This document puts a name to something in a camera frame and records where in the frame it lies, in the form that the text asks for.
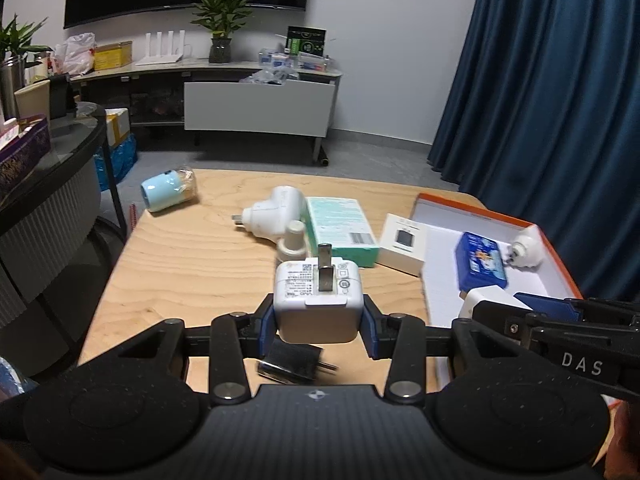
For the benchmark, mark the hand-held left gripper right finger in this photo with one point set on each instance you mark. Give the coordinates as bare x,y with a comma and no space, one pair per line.
368,331

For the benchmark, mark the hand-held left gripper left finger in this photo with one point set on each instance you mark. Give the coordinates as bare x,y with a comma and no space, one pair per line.
267,324

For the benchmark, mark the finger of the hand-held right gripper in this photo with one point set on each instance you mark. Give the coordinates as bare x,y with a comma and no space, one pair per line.
500,316
550,306

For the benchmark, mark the small white cube charger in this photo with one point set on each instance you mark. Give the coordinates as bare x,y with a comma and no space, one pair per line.
487,295

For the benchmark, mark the white USB wall charger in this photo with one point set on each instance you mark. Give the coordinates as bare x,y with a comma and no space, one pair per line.
317,315

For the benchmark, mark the orange and white box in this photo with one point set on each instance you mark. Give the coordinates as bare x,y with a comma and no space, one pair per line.
442,280

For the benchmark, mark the clear bottle with white cap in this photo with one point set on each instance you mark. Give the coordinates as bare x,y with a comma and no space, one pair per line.
291,245

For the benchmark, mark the blue printed box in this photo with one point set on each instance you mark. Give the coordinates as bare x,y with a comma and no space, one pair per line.
481,260

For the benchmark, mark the small white round device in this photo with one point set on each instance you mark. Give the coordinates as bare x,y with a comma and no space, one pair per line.
525,250

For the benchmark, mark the small white product box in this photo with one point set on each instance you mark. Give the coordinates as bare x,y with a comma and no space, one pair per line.
404,245

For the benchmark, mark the green cardboard box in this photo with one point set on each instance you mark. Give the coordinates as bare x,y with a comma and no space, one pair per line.
340,230

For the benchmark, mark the white plug-in diffuser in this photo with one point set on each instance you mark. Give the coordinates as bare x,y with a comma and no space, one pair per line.
272,215

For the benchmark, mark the light blue cylindrical container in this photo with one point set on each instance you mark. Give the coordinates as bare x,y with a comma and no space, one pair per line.
162,191

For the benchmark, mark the red striped stick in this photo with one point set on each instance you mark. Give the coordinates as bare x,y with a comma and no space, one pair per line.
134,219

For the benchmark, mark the white media cabinet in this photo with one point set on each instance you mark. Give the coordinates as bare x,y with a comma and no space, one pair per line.
260,107

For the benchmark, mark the blue plastic bag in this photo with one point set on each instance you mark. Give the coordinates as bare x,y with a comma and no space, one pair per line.
117,162

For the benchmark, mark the dark blue curtain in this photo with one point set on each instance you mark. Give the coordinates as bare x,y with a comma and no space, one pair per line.
550,85

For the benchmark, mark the dark ribbed counter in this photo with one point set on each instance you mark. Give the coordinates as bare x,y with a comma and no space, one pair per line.
45,240

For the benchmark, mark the clear plastic bags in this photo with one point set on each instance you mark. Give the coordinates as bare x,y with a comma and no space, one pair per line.
267,77

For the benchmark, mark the white and yellow carton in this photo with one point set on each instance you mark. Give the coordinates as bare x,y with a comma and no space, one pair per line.
116,125

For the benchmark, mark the pile of small packets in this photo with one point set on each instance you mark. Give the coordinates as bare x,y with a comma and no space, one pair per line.
295,60

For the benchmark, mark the black and green box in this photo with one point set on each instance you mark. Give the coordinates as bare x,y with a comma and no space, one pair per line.
306,41

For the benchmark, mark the white router with antennas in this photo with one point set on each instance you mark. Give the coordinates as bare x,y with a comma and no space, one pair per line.
160,52

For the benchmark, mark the purple patterned box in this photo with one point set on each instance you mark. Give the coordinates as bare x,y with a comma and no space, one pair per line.
22,152

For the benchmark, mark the potted plant in dark pot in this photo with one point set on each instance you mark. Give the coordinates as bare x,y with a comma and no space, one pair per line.
222,20

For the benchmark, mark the yellow box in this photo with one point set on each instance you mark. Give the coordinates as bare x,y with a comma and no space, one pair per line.
112,56

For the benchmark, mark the cream container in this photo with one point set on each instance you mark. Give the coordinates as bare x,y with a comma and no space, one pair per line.
34,100

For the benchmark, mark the white and red plastic bag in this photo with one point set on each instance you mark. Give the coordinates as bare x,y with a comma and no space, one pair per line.
75,55

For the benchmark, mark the leafy green plant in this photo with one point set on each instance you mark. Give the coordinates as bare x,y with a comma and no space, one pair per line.
17,37

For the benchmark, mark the black wall charger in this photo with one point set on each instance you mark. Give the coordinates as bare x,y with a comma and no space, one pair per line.
292,362

